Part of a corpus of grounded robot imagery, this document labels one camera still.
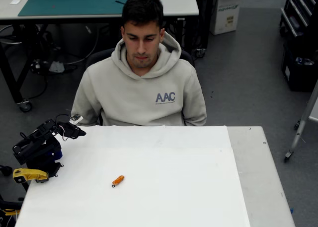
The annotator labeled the orange carrot piece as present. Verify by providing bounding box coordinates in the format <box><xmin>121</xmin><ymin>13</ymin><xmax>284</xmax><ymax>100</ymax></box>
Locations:
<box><xmin>111</xmin><ymin>175</ymin><xmax>125</xmax><ymax>188</ymax></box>

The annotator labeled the blue robot base part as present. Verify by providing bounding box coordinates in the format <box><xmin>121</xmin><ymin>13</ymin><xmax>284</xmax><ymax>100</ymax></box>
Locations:
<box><xmin>49</xmin><ymin>149</ymin><xmax>63</xmax><ymax>161</ymax></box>

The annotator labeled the white crumpled bag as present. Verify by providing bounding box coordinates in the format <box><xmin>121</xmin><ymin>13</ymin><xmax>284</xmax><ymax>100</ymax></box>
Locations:
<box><xmin>49</xmin><ymin>61</ymin><xmax>66</xmax><ymax>73</ymax></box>

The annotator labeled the man in beige hoodie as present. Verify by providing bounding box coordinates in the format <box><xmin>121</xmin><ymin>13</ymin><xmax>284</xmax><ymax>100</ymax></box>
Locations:
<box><xmin>71</xmin><ymin>0</ymin><xmax>207</xmax><ymax>127</ymax></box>

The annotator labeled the black power adapter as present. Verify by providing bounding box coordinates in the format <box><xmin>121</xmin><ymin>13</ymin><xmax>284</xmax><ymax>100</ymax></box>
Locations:
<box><xmin>30</xmin><ymin>59</ymin><xmax>49</xmax><ymax>75</ymax></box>

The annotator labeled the black and yellow clamp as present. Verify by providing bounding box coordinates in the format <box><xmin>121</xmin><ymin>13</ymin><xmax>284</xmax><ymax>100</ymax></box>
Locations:
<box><xmin>0</xmin><ymin>194</ymin><xmax>23</xmax><ymax>217</ymax></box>

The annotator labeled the large white paper sheet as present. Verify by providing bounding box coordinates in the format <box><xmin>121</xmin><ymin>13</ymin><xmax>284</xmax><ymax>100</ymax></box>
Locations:
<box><xmin>14</xmin><ymin>147</ymin><xmax>251</xmax><ymax>227</ymax></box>

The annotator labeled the green cutting mat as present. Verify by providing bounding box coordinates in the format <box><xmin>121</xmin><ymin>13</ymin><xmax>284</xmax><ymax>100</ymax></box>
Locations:
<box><xmin>17</xmin><ymin>0</ymin><xmax>152</xmax><ymax>17</ymax></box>

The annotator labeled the grey workbench with black legs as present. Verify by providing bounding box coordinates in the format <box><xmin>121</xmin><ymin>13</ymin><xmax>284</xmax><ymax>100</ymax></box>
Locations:
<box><xmin>0</xmin><ymin>0</ymin><xmax>207</xmax><ymax>113</ymax></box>

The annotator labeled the white cardboard box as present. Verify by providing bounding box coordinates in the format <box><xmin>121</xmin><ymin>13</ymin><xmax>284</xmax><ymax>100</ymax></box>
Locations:
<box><xmin>210</xmin><ymin>0</ymin><xmax>241</xmax><ymax>36</ymax></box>

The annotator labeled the grey metal stand leg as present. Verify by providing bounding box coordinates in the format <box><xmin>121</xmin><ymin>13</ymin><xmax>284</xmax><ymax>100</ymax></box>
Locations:
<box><xmin>284</xmin><ymin>77</ymin><xmax>318</xmax><ymax>163</ymax></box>

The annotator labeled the black bin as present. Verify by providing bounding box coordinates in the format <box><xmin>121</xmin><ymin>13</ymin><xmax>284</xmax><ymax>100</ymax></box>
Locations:
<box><xmin>281</xmin><ymin>42</ymin><xmax>318</xmax><ymax>92</ymax></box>

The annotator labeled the black drawer rack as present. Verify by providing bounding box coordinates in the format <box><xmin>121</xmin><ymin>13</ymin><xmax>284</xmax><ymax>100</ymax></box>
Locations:
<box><xmin>279</xmin><ymin>0</ymin><xmax>318</xmax><ymax>39</ymax></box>

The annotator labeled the white camera board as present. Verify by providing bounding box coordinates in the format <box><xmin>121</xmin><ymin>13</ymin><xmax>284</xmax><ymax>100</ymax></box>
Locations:
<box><xmin>69</xmin><ymin>114</ymin><xmax>83</xmax><ymax>125</ymax></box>

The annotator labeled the black camera cable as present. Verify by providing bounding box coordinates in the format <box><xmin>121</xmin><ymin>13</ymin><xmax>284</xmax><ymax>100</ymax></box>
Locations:
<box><xmin>55</xmin><ymin>114</ymin><xmax>75</xmax><ymax>125</ymax></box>

